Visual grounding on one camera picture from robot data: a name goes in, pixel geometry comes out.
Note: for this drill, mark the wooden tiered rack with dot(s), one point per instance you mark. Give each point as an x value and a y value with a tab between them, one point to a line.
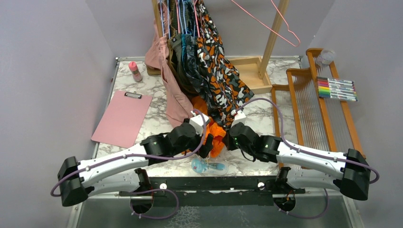
320	123

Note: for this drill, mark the pink bottle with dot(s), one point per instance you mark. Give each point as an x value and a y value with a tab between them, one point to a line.
133	67

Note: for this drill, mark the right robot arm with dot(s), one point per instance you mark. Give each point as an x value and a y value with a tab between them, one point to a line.
348	173

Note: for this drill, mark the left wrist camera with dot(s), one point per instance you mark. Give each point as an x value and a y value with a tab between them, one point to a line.
198	121

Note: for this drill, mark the pink hanging shorts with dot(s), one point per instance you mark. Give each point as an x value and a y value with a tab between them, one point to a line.
178	106

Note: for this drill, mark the orange camouflage hanging shorts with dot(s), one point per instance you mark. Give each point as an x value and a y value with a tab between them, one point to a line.
227	90

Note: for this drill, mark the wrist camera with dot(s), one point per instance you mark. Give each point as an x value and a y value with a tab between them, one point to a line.
239	117
198	121

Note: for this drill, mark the pack of coloured markers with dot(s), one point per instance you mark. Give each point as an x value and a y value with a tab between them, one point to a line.
335	88

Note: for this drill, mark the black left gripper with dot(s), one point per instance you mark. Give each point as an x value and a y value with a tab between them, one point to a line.
206	147

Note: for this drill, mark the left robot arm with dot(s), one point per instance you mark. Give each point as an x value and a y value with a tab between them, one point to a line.
125	170

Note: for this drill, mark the pink clipboard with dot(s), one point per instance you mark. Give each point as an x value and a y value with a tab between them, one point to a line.
122	120

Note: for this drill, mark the dark patterned hanging shorts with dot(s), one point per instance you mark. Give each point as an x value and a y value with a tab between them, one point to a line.
185	63

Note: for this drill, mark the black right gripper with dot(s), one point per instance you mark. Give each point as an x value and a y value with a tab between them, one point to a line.
227	139

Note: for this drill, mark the wooden clothes rack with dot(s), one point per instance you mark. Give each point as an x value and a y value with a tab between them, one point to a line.
252	69

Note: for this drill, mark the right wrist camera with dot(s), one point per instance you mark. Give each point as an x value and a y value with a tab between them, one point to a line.
239	117

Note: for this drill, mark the clear plastic cup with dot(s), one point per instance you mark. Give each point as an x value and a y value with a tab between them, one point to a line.
325	58

